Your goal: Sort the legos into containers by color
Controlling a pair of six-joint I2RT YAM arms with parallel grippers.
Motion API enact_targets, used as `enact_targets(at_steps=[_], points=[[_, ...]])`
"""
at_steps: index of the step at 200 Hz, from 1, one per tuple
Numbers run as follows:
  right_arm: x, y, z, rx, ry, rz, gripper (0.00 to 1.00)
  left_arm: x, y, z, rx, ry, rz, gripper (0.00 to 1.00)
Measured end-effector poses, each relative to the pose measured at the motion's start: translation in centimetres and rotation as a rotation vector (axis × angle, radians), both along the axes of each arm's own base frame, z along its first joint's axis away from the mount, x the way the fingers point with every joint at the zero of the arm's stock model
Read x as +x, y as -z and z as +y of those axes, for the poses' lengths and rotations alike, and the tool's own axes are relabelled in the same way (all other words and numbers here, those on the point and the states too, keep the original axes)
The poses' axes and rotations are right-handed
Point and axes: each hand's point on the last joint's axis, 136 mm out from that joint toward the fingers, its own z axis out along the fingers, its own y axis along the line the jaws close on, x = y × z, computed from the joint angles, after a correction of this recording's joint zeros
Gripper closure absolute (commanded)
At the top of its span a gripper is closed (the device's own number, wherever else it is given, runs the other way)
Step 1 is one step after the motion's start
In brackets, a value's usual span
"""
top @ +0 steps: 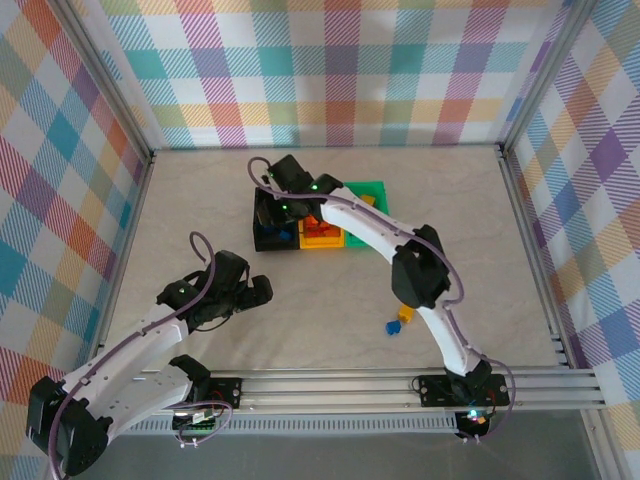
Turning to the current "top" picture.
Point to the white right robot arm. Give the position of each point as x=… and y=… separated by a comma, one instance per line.
x=370, y=225

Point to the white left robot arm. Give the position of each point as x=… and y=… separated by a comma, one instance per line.
x=125, y=350

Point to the aluminium side rail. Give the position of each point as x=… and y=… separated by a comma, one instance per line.
x=125, y=260
x=532, y=260

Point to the yellow plastic bin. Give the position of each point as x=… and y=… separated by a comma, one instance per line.
x=322, y=244

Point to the long orange lego brick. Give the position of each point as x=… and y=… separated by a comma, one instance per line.
x=326, y=231

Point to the aluminium frame post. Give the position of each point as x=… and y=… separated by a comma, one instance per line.
x=100, y=75
x=545, y=75

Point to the green circuit board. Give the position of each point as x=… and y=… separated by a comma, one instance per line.
x=197, y=420

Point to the green plastic bin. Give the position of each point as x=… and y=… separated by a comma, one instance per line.
x=377, y=190

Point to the circuit board with lights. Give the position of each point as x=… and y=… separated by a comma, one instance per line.
x=472, y=422

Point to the large blue lego brick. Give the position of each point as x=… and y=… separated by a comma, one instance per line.
x=285, y=234

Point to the small blue lego brick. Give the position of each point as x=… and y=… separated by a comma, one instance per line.
x=394, y=328

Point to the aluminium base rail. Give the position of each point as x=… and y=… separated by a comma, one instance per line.
x=325, y=387

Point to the plaid cloth backdrop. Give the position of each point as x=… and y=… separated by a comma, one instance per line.
x=50, y=175
x=325, y=75
x=600, y=200

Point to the yellow lego brick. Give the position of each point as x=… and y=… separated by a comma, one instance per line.
x=406, y=314
x=369, y=200

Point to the black plastic bin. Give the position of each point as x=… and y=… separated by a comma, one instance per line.
x=265, y=245

